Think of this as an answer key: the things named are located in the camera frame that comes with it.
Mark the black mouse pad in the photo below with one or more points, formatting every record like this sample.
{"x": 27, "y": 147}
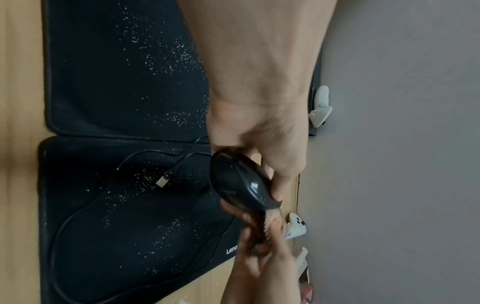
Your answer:
{"x": 112, "y": 74}
{"x": 131, "y": 237}

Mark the person's left hand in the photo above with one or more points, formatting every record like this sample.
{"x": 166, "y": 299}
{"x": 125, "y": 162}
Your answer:
{"x": 258, "y": 89}

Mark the black mouse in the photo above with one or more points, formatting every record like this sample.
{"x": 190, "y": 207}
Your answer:
{"x": 240, "y": 181}

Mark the small open cardboard box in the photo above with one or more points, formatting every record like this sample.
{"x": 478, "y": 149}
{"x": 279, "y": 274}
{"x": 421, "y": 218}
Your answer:
{"x": 302, "y": 264}

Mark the pink box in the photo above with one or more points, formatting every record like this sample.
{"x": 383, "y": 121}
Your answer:
{"x": 308, "y": 295}

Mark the white controller with label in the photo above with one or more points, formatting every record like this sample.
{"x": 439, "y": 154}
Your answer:
{"x": 296, "y": 227}

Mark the long black bar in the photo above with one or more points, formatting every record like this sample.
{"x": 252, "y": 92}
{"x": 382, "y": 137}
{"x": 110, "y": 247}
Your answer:
{"x": 317, "y": 68}

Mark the person's right hand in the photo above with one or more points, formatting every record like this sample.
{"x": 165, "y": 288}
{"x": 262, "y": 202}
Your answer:
{"x": 262, "y": 282}

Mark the pink cleaning cloth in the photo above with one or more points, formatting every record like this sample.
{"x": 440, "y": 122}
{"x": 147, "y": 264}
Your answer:
{"x": 262, "y": 228}

